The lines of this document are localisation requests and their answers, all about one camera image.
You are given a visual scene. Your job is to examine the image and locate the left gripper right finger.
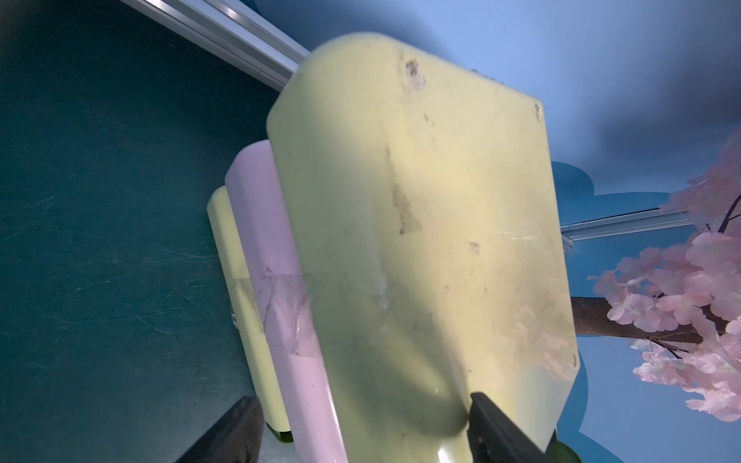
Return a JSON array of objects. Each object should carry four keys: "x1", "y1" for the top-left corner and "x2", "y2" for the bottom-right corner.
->
[{"x1": 467, "y1": 393, "x2": 553, "y2": 463}]

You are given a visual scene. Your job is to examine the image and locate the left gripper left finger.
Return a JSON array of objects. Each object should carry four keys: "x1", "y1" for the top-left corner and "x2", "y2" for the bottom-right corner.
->
[{"x1": 177, "y1": 397, "x2": 264, "y2": 463}]

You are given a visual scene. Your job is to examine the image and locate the yellow-green drawer cabinet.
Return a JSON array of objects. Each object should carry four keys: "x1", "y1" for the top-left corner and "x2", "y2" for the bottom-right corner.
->
[{"x1": 213, "y1": 33, "x2": 580, "y2": 462}]

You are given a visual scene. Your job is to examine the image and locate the pink blossom artificial tree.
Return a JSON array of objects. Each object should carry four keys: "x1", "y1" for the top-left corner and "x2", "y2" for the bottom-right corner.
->
[{"x1": 572, "y1": 132, "x2": 740, "y2": 422}]

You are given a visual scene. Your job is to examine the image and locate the aluminium back frame rail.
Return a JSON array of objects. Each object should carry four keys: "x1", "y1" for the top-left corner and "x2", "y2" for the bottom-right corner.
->
[{"x1": 123, "y1": 0, "x2": 691, "y2": 252}]

